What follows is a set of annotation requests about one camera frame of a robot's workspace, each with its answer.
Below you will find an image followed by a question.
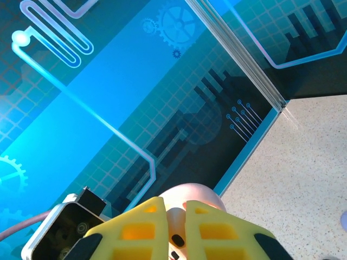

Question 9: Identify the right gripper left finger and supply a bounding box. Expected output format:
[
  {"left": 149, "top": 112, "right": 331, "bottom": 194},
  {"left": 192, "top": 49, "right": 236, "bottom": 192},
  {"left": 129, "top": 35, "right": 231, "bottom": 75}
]
[{"left": 67, "top": 196, "right": 170, "bottom": 260}]

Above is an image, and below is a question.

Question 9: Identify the blue table edge trim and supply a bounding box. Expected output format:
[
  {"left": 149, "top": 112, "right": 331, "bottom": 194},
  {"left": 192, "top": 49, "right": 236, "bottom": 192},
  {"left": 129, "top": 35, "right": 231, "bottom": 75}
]
[{"left": 215, "top": 108, "right": 282, "bottom": 197}]

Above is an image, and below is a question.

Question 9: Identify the pink earbud charging case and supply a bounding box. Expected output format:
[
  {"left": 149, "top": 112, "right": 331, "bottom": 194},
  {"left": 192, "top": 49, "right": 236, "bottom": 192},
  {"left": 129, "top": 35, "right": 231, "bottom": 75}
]
[{"left": 157, "top": 183, "right": 227, "bottom": 260}]

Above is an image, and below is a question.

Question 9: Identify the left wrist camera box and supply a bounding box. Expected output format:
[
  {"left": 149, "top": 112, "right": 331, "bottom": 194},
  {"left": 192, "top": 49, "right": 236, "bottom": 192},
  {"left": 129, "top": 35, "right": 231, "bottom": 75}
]
[{"left": 21, "top": 186, "right": 108, "bottom": 260}]

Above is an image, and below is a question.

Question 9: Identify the aluminium corner post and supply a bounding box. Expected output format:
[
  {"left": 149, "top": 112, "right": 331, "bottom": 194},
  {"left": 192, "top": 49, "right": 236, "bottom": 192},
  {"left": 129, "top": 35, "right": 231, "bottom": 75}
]
[{"left": 185, "top": 0, "right": 290, "bottom": 112}]

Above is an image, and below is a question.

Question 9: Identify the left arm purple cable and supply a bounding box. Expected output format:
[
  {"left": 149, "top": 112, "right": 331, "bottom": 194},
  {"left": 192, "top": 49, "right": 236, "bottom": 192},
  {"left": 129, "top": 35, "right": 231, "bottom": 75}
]
[{"left": 0, "top": 211, "right": 52, "bottom": 242}]

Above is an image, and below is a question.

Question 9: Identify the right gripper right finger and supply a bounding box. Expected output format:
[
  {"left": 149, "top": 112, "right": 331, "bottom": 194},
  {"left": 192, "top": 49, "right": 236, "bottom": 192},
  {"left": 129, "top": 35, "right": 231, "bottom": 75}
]
[{"left": 185, "top": 200, "right": 295, "bottom": 260}]

